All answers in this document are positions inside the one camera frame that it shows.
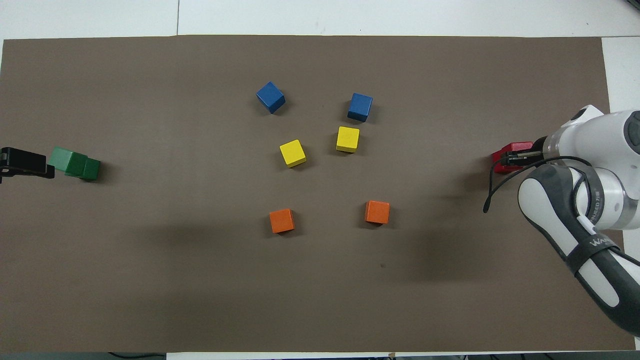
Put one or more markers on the red wooden block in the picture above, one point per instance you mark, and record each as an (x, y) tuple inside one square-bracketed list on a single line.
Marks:
[(497, 161), (519, 147)]

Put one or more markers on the orange wooden block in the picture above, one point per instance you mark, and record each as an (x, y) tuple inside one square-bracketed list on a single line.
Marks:
[(281, 220), (377, 212)]

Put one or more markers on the blue wooden block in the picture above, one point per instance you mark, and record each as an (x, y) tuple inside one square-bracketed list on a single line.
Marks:
[(270, 96), (360, 106)]

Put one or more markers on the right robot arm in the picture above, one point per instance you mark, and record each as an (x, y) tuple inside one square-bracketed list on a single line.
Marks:
[(615, 135)]

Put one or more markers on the yellow wooden block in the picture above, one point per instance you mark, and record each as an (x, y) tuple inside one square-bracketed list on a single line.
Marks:
[(348, 138), (292, 152)]

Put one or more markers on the green wooden block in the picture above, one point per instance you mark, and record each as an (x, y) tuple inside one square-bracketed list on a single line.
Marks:
[(92, 169), (62, 160)]

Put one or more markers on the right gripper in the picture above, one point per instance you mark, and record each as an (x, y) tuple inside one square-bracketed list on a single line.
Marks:
[(541, 143)]

